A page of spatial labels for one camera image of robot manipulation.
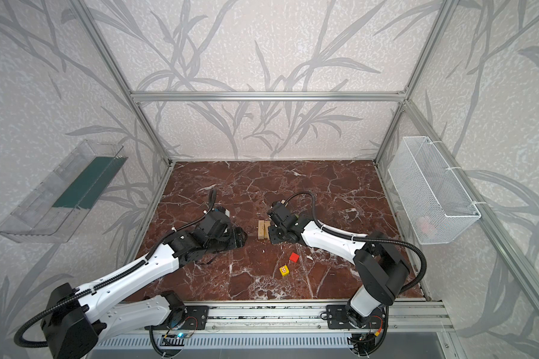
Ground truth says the wood block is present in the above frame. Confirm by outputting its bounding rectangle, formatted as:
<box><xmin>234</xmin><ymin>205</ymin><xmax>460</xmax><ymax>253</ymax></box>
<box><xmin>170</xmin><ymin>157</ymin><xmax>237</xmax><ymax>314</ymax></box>
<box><xmin>258</xmin><ymin>220</ymin><xmax>267</xmax><ymax>240</ymax></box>
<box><xmin>264</xmin><ymin>221</ymin><xmax>271</xmax><ymax>239</ymax></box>

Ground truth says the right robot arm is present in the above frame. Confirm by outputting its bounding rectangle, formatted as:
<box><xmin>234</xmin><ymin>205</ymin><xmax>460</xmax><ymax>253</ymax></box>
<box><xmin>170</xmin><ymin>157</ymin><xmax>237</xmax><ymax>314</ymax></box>
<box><xmin>268</xmin><ymin>202</ymin><xmax>411</xmax><ymax>328</ymax></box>

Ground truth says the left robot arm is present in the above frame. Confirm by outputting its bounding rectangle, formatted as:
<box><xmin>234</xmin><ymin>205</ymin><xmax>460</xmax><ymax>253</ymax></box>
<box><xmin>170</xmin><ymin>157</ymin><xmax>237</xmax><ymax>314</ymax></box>
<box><xmin>40</xmin><ymin>208</ymin><xmax>247</xmax><ymax>358</ymax></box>

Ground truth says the red cube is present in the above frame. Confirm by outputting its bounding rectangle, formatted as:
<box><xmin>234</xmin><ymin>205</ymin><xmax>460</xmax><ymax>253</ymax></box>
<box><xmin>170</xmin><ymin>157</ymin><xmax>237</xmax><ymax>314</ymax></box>
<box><xmin>289</xmin><ymin>253</ymin><xmax>299</xmax><ymax>263</ymax></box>

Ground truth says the yellow dice cube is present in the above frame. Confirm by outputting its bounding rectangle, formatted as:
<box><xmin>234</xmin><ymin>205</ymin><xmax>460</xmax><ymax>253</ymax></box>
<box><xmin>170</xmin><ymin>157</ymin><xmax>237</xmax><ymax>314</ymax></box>
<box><xmin>279</xmin><ymin>265</ymin><xmax>290</xmax><ymax>277</ymax></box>

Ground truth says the left circuit board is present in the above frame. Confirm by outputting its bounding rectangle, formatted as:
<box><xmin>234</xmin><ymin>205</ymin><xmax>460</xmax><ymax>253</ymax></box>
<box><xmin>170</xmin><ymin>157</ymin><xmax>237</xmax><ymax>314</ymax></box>
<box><xmin>161</xmin><ymin>331</ymin><xmax>195</xmax><ymax>347</ymax></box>

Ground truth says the right wiring bundle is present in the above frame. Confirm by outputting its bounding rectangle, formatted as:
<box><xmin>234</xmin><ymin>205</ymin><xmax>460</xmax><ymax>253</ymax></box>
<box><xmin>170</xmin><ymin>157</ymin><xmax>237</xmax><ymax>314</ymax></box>
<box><xmin>347</xmin><ymin>330</ymin><xmax>383</xmax><ymax>358</ymax></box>

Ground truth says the clear plastic bin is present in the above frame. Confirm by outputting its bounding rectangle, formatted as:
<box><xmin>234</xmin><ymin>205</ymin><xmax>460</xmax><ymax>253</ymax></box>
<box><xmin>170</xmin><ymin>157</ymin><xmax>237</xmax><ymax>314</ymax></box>
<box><xmin>0</xmin><ymin>140</ymin><xmax>127</xmax><ymax>244</ymax></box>

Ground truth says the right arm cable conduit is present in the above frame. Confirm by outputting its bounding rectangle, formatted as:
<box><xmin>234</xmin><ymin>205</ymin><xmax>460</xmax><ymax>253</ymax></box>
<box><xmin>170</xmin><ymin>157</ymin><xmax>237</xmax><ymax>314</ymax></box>
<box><xmin>281</xmin><ymin>191</ymin><xmax>428</xmax><ymax>293</ymax></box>

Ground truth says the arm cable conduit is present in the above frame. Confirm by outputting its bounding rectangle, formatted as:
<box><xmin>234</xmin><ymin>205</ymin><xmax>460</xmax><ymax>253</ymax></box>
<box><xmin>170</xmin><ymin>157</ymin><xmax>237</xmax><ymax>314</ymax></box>
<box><xmin>281</xmin><ymin>191</ymin><xmax>428</xmax><ymax>293</ymax></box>
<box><xmin>13</xmin><ymin>188</ymin><xmax>219</xmax><ymax>349</ymax></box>

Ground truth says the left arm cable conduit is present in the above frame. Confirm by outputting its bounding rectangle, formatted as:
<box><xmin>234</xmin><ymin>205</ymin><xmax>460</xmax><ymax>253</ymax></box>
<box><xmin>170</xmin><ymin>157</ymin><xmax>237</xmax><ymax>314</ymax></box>
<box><xmin>13</xmin><ymin>188</ymin><xmax>219</xmax><ymax>349</ymax></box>

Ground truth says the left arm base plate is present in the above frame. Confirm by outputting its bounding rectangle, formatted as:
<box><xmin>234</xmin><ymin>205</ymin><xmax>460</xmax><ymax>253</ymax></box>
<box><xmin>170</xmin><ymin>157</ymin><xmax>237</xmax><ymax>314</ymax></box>
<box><xmin>159</xmin><ymin>305</ymin><xmax>210</xmax><ymax>331</ymax></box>

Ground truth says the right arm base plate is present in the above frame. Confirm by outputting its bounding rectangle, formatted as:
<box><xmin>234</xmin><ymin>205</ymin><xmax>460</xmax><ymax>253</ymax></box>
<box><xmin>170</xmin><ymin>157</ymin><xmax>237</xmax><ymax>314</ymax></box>
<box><xmin>320</xmin><ymin>305</ymin><xmax>386</xmax><ymax>331</ymax></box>

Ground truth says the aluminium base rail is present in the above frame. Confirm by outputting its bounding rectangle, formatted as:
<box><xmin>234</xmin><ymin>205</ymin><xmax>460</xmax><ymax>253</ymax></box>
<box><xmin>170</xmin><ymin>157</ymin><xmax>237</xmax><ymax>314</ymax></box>
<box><xmin>86</xmin><ymin>296</ymin><xmax>454</xmax><ymax>340</ymax></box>

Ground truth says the white wire basket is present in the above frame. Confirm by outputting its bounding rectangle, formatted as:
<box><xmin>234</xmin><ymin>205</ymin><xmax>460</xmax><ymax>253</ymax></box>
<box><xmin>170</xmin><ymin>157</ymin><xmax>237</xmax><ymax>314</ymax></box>
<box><xmin>389</xmin><ymin>136</ymin><xmax>481</xmax><ymax>245</ymax></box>

